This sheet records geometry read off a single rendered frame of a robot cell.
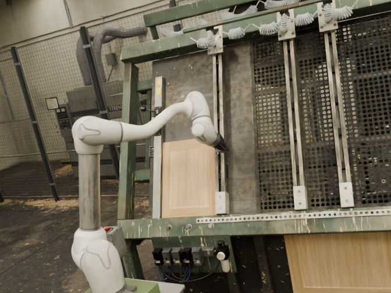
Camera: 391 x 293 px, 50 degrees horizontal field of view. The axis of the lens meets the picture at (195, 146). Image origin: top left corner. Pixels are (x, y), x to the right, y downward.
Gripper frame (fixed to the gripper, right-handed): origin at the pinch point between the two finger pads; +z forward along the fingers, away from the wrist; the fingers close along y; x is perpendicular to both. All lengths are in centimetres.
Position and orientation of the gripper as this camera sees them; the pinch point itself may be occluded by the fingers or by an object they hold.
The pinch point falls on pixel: (225, 148)
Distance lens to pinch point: 246.1
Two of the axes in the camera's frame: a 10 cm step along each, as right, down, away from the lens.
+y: -0.1, -9.6, 2.7
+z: 4.0, 2.4, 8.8
